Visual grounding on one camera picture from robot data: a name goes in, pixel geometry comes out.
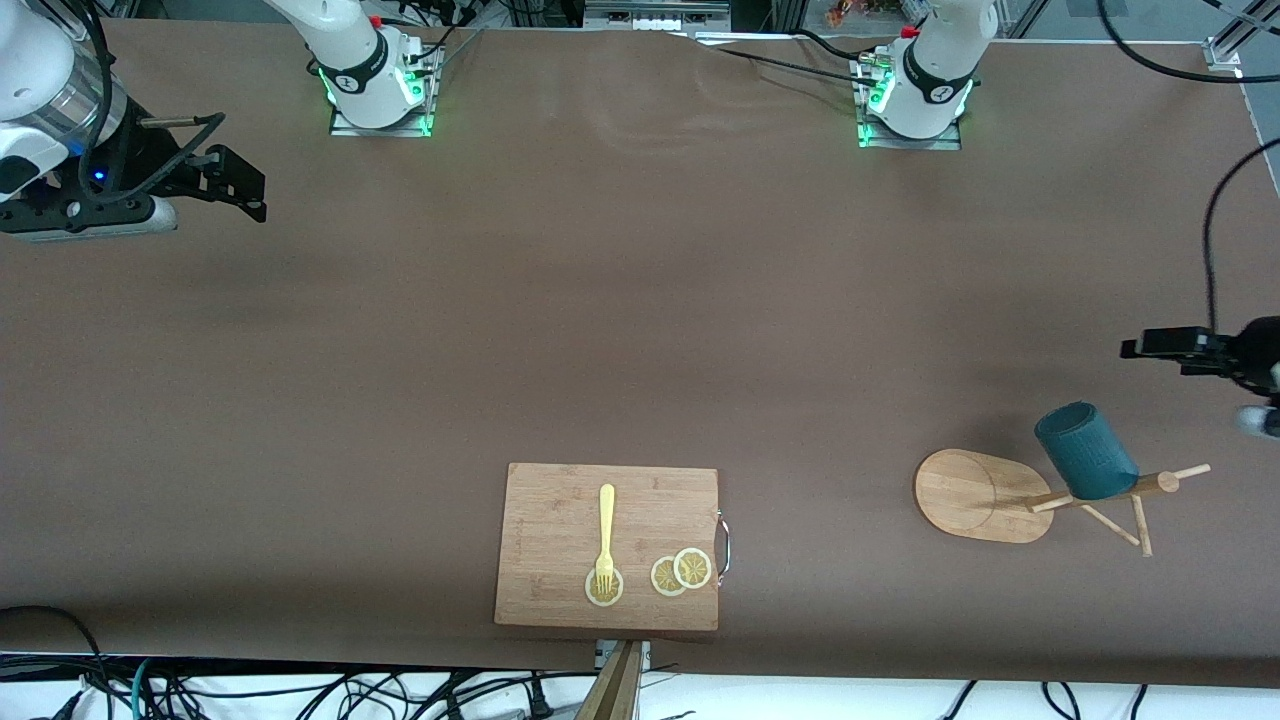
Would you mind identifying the teal cup with yellow inside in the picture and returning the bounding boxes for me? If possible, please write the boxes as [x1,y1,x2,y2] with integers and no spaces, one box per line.
[1034,400,1141,502]

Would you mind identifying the wooden cup rack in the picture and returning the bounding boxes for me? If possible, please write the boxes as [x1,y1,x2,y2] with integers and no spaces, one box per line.
[914,448,1212,559]

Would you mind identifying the brown table cover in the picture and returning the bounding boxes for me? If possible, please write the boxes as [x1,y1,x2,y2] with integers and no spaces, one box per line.
[0,18,1280,691]

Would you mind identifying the grey power strip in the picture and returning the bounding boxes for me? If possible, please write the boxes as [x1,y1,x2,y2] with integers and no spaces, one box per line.
[585,0,732,33]

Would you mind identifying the wooden cutting board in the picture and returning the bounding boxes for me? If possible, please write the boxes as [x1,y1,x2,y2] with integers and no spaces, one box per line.
[494,462,732,633]

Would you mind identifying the yellow plastic fork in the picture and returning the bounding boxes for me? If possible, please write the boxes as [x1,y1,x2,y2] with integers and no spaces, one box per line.
[595,484,618,597]

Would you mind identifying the wooden pole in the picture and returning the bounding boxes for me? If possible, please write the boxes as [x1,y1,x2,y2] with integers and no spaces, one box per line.
[575,640,643,720]

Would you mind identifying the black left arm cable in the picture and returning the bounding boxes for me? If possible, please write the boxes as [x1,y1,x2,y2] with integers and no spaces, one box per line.
[1097,0,1280,346]

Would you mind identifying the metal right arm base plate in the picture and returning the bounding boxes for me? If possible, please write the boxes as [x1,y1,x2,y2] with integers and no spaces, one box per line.
[329,42,438,138]

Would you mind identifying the aluminium frame profile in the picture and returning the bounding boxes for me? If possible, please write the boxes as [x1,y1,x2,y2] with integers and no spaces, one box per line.
[1204,0,1253,71]

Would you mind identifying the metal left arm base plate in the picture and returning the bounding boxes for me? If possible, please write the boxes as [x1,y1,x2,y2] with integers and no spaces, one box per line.
[855,55,963,152]

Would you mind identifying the thick black cable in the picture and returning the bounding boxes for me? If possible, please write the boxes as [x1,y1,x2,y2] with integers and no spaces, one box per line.
[0,605,111,720]

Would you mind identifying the metal clamp bracket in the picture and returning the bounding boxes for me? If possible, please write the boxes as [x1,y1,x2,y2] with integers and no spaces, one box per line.
[594,640,653,673]

